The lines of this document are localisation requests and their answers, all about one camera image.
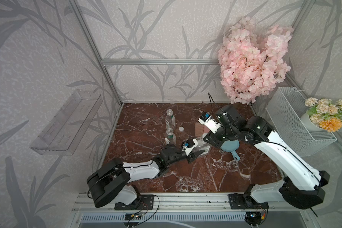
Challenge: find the square clear plastic bottle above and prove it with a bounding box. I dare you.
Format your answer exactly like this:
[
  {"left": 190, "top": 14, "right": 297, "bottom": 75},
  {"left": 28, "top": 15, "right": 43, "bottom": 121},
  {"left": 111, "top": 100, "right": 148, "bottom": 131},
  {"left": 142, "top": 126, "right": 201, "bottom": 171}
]
[{"left": 192, "top": 136, "right": 211, "bottom": 156}]

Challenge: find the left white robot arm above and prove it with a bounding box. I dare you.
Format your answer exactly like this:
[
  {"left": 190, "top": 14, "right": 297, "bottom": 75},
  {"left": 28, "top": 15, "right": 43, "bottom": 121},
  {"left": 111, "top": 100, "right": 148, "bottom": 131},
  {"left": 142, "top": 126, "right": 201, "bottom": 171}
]
[{"left": 86, "top": 144, "right": 208, "bottom": 208}]

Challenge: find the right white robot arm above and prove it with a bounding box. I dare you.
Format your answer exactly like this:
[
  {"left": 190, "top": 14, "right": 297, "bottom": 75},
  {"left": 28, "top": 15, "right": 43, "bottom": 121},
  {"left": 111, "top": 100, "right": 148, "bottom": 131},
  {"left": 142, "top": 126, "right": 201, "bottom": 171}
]
[{"left": 198, "top": 104, "right": 330, "bottom": 210}]

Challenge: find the middle clear plastic bottle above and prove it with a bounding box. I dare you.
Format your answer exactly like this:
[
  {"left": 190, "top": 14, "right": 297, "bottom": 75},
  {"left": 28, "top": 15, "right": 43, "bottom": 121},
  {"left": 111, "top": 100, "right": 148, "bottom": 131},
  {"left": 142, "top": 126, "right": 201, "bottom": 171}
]
[{"left": 165, "top": 128, "right": 177, "bottom": 145}]

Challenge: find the far clear plastic bottle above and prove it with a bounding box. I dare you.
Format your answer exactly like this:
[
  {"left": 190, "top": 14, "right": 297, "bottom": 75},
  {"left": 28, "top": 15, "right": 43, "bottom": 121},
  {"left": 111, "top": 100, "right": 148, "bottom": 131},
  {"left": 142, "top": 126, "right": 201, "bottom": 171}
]
[{"left": 165, "top": 109, "right": 176, "bottom": 130}]

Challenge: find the blue dustpan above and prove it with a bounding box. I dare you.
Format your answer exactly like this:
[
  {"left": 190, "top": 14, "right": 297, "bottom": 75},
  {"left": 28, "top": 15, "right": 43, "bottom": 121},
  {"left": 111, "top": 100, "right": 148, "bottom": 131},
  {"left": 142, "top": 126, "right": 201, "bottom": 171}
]
[{"left": 220, "top": 140, "right": 240, "bottom": 161}]

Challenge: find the pink artificial blossom tree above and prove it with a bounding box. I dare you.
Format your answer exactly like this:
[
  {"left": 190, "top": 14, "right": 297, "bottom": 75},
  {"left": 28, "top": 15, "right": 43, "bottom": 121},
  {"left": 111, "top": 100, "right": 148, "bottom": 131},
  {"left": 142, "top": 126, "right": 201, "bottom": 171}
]
[{"left": 218, "top": 17, "right": 293, "bottom": 104}]

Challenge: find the right base wiring bundle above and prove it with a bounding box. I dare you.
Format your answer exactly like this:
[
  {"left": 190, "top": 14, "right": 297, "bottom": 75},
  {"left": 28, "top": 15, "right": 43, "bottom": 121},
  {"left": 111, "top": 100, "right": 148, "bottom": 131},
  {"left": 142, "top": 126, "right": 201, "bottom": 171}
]
[{"left": 244, "top": 209, "right": 269, "bottom": 228}]

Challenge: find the potted pastel flower bouquet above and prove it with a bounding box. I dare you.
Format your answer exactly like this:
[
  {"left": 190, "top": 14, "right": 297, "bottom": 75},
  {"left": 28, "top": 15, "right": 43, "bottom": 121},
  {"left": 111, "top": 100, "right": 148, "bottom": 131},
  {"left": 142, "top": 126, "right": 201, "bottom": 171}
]
[{"left": 301, "top": 97, "right": 342, "bottom": 133}]

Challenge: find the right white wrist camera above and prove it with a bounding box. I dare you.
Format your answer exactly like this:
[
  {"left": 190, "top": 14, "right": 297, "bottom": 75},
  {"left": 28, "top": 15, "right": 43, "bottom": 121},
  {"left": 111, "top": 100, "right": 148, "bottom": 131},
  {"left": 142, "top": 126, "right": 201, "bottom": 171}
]
[{"left": 198, "top": 112, "right": 222, "bottom": 134}]

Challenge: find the left black base cable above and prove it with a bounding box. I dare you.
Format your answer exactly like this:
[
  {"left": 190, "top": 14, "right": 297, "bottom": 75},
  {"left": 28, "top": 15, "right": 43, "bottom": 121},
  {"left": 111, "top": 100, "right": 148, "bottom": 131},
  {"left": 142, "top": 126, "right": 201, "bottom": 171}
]
[{"left": 123, "top": 193, "right": 160, "bottom": 228}]

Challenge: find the white wire mesh basket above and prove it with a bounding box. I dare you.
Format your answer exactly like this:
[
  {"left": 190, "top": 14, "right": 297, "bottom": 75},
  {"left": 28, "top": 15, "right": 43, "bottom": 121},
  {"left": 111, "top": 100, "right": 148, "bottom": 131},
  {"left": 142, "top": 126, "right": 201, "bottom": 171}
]
[{"left": 266, "top": 86, "right": 337, "bottom": 157}]

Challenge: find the clear acrylic wall shelf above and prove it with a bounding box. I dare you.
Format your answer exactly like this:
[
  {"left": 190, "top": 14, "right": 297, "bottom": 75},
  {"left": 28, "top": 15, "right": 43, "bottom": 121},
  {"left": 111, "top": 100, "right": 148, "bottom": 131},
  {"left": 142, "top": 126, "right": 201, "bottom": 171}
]
[{"left": 30, "top": 89, "right": 103, "bottom": 156}]

